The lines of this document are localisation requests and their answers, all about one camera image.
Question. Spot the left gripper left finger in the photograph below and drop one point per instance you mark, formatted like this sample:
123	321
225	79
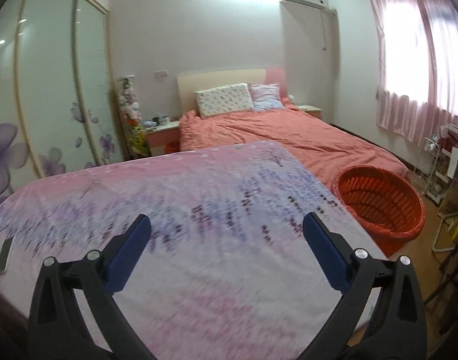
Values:
57	329

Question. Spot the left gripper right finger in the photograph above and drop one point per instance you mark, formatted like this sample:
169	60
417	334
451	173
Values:
397	328

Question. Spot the white smartphone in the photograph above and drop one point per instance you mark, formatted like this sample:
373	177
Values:
5	254

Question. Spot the orange plastic laundry basket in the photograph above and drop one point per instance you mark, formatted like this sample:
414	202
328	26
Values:
383	203

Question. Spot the pink floral bed sheet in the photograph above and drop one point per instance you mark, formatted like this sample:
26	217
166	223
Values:
227	273

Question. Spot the coral orange duvet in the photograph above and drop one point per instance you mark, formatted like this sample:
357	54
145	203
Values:
323	149

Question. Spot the pink nightstand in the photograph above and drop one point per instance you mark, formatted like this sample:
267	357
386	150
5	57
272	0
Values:
164	139

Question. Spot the floral sliding wardrobe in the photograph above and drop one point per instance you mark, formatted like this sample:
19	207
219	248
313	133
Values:
57	106

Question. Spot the plush toy column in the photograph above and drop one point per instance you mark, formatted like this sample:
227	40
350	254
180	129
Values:
131	117

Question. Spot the right bedside table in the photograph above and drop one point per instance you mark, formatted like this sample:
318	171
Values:
311	110

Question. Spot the white mug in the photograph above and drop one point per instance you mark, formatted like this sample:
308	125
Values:
164	120

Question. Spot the pink curtain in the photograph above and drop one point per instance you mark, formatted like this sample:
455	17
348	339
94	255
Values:
418	66

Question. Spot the pink striped pillow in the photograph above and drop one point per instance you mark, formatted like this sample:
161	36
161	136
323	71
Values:
265	97

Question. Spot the floral white pillow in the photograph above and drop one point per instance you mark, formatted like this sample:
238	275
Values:
223	100

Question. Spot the white wire rack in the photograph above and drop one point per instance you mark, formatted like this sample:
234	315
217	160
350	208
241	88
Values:
436	169

